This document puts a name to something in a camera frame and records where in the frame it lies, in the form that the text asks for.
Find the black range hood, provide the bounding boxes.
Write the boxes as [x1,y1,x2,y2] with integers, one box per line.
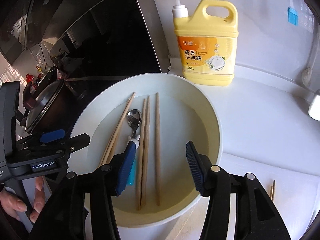
[0,0,162,80]

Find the yellow detergent pump bottle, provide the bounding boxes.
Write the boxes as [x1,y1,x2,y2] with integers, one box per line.
[157,0,238,87]

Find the white round basin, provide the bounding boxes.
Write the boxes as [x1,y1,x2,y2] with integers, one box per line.
[69,73,223,228]

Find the metal spoon with blue handle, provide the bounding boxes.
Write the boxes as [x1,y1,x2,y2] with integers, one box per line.
[126,109,143,187]

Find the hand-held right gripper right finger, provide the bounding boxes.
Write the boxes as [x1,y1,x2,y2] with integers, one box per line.
[185,141,292,240]

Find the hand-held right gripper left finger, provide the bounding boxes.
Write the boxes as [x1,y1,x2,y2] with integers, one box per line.
[29,141,137,240]

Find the person's left hand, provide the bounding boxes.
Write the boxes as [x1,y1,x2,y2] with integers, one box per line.
[0,177,48,224]

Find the cluster of condiment bottles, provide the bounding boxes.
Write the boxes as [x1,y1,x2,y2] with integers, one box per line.
[25,49,69,80]

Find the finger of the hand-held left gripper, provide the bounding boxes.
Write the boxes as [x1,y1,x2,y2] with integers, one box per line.
[17,129,66,147]
[17,134,91,156]

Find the dark pot with glass lid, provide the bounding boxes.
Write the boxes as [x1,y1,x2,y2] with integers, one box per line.
[22,66,73,133]

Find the white plastic cutting board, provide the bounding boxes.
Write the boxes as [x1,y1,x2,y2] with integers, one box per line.
[116,152,304,240]

